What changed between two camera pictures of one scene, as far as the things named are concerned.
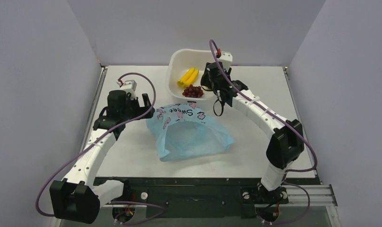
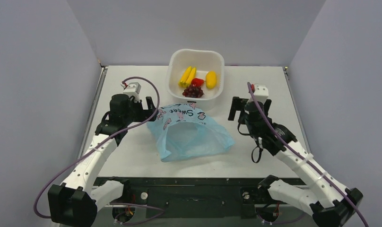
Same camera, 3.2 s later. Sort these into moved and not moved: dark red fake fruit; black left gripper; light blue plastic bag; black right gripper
Moved: black right gripper
Not moved: black left gripper; light blue plastic bag; dark red fake fruit
